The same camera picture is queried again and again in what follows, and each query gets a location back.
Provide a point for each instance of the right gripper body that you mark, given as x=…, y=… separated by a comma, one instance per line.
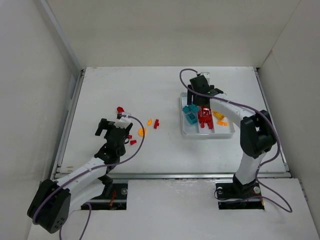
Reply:
x=191, y=91

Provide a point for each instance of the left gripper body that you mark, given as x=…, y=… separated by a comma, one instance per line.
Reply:
x=107, y=124

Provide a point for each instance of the large teal lego assembly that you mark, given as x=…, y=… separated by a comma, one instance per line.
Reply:
x=191, y=112

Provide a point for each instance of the large red lego assembly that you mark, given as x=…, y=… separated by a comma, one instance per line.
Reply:
x=205, y=117

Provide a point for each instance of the yellow lego block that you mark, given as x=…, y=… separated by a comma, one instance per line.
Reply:
x=218, y=115

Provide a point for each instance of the orange arch lego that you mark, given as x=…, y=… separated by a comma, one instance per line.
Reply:
x=149, y=122

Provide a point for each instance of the red cross lego piece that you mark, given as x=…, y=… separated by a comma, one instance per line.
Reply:
x=156, y=124

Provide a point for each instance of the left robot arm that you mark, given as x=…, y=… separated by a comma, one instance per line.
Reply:
x=52, y=202

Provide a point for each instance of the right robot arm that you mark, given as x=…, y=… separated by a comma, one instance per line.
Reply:
x=257, y=134

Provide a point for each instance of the red curved lego brick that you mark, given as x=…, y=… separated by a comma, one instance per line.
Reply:
x=120, y=110

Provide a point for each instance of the white divided tray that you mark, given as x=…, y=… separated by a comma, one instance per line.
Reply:
x=195, y=131

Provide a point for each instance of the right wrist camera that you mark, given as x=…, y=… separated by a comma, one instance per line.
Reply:
x=206, y=75

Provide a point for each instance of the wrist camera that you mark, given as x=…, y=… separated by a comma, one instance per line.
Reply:
x=206, y=75
x=123, y=120

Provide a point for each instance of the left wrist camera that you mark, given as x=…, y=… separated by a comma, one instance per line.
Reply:
x=123, y=120

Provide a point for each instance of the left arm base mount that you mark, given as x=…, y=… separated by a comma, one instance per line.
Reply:
x=114, y=194

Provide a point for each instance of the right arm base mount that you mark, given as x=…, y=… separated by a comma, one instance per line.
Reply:
x=232, y=196

